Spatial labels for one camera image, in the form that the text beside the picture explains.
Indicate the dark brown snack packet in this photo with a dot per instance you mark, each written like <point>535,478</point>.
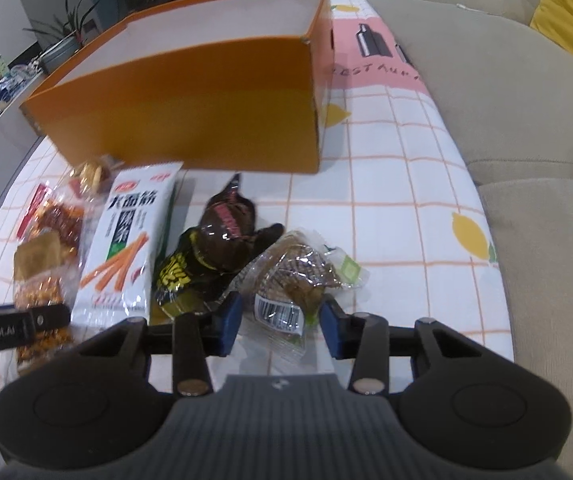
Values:
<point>229,225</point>

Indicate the gold wrapped snack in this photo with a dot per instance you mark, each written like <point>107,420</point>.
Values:
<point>90,175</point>

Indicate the black yellow snack packet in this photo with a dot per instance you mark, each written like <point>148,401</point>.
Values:
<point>181,272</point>

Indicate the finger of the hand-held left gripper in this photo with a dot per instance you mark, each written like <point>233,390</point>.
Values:
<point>21,324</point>

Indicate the checked lemon print tablecloth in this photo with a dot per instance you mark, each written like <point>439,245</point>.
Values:
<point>406,200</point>

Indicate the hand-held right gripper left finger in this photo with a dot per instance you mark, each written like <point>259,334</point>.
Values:
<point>229,327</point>

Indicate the clear packet orange snack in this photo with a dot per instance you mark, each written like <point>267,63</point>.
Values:
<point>36,265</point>

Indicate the clear packet brown snack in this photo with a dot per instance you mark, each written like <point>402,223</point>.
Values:
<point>286,280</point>

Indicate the white snack packet orange sticks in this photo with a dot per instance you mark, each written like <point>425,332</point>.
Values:
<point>126,240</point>

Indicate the orange cardboard box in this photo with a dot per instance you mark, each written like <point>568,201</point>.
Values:
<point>191,105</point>

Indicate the beige sofa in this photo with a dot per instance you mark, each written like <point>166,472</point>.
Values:
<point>516,110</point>

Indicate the black wall socket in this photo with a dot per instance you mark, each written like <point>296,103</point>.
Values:
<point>93,26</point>

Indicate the clear packet red snack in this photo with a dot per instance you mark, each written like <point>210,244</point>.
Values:
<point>59,220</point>

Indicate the potted plant grey pot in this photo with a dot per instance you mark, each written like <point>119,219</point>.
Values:
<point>61,52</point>

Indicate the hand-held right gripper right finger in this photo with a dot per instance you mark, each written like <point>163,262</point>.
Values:
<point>330,331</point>

